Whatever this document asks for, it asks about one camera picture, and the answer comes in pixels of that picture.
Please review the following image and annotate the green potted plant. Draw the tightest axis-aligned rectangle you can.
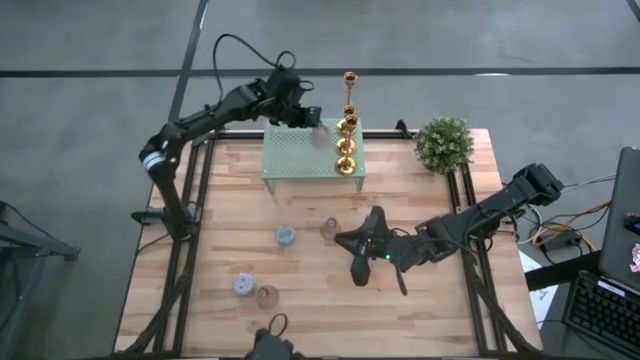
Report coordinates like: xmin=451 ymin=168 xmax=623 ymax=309
xmin=413 ymin=116 xmax=476 ymax=175

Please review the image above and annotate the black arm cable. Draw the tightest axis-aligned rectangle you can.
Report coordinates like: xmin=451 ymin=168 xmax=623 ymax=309
xmin=391 ymin=227 xmax=481 ymax=297
xmin=212 ymin=33 xmax=316 ymax=109

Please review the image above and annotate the blue-grey round candle holder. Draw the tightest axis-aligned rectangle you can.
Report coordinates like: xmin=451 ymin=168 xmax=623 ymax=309
xmin=275 ymin=224 xmax=297 ymax=247

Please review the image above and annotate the black device with cable loop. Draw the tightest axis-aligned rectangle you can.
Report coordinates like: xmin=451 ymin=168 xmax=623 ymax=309
xmin=243 ymin=313 xmax=306 ymax=360

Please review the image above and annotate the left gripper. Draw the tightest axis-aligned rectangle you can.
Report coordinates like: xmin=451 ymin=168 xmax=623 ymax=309
xmin=268 ymin=67 xmax=324 ymax=129

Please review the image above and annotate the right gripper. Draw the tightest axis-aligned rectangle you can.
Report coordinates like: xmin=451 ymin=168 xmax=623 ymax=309
xmin=333 ymin=205 xmax=401 ymax=287

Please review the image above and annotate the black power adapter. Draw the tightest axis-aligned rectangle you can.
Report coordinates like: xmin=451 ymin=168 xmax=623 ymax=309
xmin=542 ymin=233 xmax=584 ymax=254

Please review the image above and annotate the black aluminium table frame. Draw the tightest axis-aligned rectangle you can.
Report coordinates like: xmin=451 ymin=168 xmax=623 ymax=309
xmin=112 ymin=119 xmax=544 ymax=360

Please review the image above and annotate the grey metal stand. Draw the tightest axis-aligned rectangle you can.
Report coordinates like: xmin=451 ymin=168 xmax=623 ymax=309
xmin=0 ymin=199 xmax=81 ymax=360

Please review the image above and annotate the grey laptop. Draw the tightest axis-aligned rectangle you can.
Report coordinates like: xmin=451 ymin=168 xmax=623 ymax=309
xmin=598 ymin=146 xmax=640 ymax=294

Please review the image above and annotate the black keyboard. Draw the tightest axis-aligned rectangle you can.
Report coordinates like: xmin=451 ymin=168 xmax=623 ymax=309
xmin=560 ymin=269 xmax=640 ymax=359

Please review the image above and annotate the tall gold candlestick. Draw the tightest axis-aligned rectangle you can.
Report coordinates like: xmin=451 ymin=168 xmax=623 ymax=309
xmin=336 ymin=70 xmax=359 ymax=136

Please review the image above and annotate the green perforated metal shelf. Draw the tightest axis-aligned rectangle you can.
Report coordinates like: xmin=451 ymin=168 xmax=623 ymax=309
xmin=262 ymin=117 xmax=367 ymax=195

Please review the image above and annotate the white paper sheet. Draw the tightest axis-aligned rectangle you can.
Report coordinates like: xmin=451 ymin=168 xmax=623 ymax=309
xmin=517 ymin=249 xmax=560 ymax=316

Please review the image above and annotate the pale speckled round candle holder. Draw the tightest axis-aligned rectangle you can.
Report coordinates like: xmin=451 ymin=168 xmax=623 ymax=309
xmin=232 ymin=272 xmax=256 ymax=297

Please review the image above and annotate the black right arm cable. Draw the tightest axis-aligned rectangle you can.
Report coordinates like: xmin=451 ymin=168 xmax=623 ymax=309
xmin=391 ymin=227 xmax=481 ymax=297

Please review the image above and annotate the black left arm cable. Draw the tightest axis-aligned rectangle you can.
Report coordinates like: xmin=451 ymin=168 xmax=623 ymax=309
xmin=212 ymin=33 xmax=316 ymax=109

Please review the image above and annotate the yellow cable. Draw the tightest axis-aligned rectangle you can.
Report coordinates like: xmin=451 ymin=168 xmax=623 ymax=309
xmin=530 ymin=199 xmax=614 ymax=254

